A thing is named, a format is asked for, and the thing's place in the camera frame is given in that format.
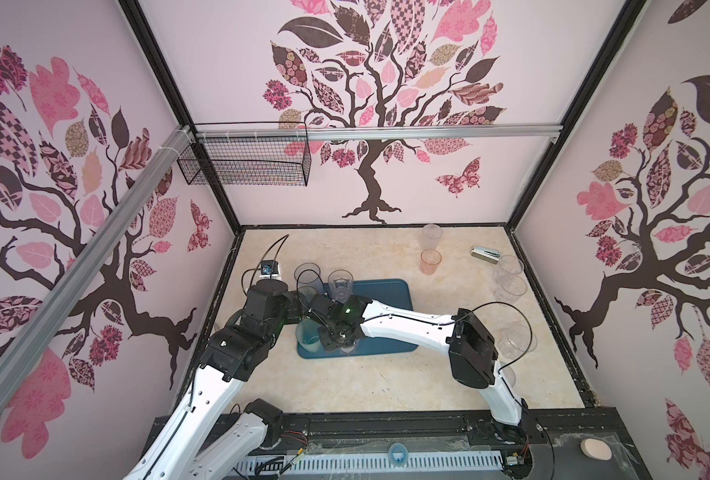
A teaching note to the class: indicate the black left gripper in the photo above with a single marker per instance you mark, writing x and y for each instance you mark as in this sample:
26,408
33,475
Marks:
294,306

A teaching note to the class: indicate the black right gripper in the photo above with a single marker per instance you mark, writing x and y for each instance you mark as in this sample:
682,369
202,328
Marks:
327,345

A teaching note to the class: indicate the green translucent cup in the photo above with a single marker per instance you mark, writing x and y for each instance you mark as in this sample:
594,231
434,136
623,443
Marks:
308,336

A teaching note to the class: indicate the clear glass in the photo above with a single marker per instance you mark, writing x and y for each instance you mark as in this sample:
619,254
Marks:
518,340
340,284

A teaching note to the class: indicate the tall blue translucent cup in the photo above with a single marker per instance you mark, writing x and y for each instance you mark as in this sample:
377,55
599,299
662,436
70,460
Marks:
308,274

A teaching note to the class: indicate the dark teal plastic tray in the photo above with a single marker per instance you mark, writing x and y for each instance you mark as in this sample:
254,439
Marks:
380,339

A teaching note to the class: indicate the clear cup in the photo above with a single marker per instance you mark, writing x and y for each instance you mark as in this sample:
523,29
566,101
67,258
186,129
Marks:
348,349
508,265
431,236
510,288

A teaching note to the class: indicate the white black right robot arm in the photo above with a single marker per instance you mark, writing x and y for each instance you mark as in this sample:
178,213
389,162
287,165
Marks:
463,338

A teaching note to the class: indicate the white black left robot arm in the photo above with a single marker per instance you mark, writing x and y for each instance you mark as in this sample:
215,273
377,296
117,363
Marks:
178,452

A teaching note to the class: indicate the pink translucent cup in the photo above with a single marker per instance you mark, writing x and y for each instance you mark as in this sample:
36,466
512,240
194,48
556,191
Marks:
430,260

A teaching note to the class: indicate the blue tape roll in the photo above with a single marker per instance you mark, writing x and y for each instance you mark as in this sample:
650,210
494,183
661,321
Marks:
398,455

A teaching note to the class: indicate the silver metal box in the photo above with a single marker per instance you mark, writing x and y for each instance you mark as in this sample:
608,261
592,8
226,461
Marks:
486,254

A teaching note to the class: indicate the beige round disc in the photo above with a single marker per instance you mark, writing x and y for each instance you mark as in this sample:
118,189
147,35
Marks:
596,449

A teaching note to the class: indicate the grey slotted cable duct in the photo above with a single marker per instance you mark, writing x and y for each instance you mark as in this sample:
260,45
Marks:
328,465

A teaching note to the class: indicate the black wire basket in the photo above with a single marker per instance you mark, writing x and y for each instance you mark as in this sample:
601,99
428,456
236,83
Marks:
257,153

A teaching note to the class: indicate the aluminium rail back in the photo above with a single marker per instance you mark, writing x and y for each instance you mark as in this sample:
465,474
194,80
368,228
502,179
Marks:
391,132

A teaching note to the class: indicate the aluminium rail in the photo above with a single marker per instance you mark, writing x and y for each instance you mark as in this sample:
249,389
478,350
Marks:
29,344
391,132

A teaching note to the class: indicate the aluminium rail left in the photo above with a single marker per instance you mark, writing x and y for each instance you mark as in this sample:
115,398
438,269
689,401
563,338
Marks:
29,344

